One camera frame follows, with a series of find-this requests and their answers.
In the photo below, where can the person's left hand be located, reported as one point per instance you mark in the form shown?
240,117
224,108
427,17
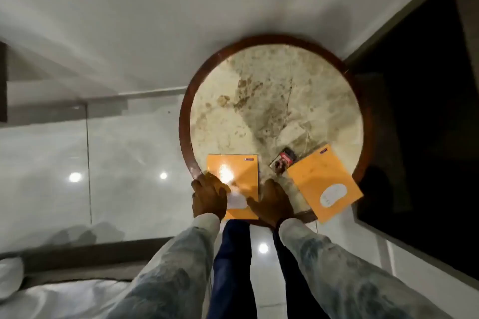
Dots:
208,197

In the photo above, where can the person's right hand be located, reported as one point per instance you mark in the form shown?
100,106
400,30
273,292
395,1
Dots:
272,203

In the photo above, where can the person's right thumb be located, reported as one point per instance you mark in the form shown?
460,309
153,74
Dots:
253,206

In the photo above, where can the person's left fingers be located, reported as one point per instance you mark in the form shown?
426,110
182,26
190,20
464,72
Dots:
210,182

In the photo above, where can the glossy orange notebook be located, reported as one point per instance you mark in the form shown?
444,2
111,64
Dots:
243,173

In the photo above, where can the person's left forearm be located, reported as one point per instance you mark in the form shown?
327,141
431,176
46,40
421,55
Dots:
172,274

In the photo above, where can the person's right forearm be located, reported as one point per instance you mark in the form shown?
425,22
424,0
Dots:
336,274

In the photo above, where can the small black and red card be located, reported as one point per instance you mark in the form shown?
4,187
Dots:
284,161

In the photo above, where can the person's left leg blue trousers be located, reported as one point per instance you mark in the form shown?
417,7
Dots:
234,270

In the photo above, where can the person's leg blue trousers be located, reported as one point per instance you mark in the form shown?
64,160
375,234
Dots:
234,270
295,285

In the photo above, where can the orange notebook with oval label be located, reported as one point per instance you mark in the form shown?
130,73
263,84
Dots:
322,184

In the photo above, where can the person's right leg blue trousers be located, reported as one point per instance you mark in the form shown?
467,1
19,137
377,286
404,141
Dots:
295,285

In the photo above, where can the round marble table wooden rim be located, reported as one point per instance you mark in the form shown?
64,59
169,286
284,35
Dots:
277,98

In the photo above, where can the white bed sheet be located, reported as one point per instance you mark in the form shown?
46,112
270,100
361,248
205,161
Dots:
63,302

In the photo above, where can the white pillow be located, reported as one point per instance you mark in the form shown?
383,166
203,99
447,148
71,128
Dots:
10,277

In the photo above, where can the dark wooden panel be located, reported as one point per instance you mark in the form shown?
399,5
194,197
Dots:
3,83

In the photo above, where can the dark wooden bed frame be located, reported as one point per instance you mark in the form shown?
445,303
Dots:
75,255

